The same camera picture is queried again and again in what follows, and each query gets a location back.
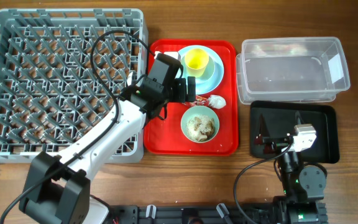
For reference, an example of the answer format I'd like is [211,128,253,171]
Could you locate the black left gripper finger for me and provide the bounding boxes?
[175,78,186,102]
[187,76,196,102]

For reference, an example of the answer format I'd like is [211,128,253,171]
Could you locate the red snack wrapper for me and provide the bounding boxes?
[193,95,209,106]

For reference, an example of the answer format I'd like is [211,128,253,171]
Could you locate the white napkin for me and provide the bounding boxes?
[208,95,226,110]

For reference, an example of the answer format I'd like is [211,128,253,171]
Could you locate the rice and food scraps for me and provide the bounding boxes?
[186,114,215,142]

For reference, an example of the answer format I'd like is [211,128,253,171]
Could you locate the white plastic fork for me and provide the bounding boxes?
[126,72,133,86]

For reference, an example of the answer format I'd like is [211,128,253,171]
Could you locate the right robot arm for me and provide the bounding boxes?
[254,115,328,223]

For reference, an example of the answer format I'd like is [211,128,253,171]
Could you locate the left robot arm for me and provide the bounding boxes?
[19,52,195,223]

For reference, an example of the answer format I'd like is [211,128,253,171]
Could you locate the grey dishwasher rack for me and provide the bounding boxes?
[0,9,148,163]

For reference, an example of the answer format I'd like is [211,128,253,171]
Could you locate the black tray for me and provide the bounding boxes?
[250,101,340,164]

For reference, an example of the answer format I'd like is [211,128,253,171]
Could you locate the yellow plastic cup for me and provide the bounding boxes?
[185,48,209,78]

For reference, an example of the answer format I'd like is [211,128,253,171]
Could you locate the light blue plate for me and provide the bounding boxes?
[178,45,224,95]

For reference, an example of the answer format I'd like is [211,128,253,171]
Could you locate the small green bowl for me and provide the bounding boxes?
[181,57,215,85]

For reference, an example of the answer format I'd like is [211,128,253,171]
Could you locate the red plastic tray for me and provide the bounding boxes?
[144,39,239,156]

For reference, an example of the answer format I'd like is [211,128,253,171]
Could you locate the clear plastic bin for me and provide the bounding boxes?
[236,37,351,105]

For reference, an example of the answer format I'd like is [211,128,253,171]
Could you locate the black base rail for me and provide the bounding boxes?
[104,202,328,224]

